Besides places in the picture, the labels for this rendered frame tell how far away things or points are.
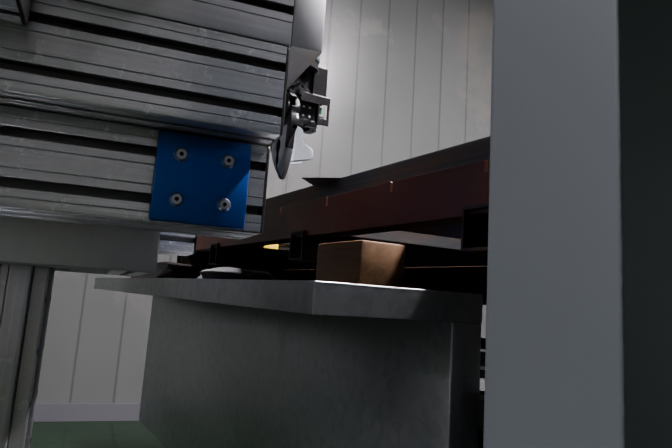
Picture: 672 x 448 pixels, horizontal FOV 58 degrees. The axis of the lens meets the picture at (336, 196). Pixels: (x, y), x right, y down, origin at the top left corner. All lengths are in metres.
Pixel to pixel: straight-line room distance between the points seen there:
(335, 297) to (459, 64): 3.73
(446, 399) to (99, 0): 0.49
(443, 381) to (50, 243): 0.42
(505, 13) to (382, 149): 3.60
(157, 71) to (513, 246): 0.45
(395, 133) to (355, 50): 0.58
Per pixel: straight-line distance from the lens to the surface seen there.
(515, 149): 0.17
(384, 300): 0.58
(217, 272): 1.11
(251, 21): 0.60
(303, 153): 1.04
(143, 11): 0.59
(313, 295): 0.54
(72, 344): 3.33
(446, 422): 0.65
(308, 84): 1.09
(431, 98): 4.03
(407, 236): 1.59
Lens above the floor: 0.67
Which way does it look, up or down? 10 degrees up
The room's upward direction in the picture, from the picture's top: 4 degrees clockwise
